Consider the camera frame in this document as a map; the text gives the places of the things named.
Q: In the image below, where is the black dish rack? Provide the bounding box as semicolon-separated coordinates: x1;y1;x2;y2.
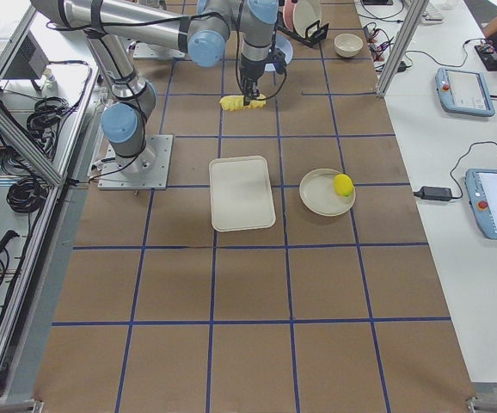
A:
278;20;329;48

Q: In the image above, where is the cream bowl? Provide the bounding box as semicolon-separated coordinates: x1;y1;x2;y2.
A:
334;33;364;59

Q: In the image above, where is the yellow lemon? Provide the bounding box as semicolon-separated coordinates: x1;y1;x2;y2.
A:
333;174;354;197

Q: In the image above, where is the pink plate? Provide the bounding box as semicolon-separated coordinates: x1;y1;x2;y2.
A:
282;0;298;32

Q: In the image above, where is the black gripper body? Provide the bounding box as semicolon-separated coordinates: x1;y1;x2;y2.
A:
239;65;261;102

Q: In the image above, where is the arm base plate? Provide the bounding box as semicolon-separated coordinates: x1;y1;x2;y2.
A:
97;134;174;190
130;41;186;60

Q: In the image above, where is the cream round plate with lemon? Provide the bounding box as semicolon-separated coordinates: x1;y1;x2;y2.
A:
299;169;356;217

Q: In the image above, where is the far teach pendant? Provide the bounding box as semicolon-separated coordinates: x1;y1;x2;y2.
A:
435;67;495;117

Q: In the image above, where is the aluminium frame post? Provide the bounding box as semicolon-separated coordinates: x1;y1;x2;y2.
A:
376;0;427;98

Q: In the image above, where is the yellow bread roll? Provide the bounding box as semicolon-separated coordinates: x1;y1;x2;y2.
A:
219;94;267;111

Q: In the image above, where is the black power adapter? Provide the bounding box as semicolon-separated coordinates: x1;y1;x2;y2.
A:
413;186;453;201

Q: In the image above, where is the cream plate in rack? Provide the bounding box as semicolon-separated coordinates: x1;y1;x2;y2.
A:
293;0;322;38

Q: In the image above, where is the light blue plate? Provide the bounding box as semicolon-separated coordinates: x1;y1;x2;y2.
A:
265;34;293;75

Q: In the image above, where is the cream rectangular tray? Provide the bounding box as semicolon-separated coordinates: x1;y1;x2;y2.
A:
209;155;276;232

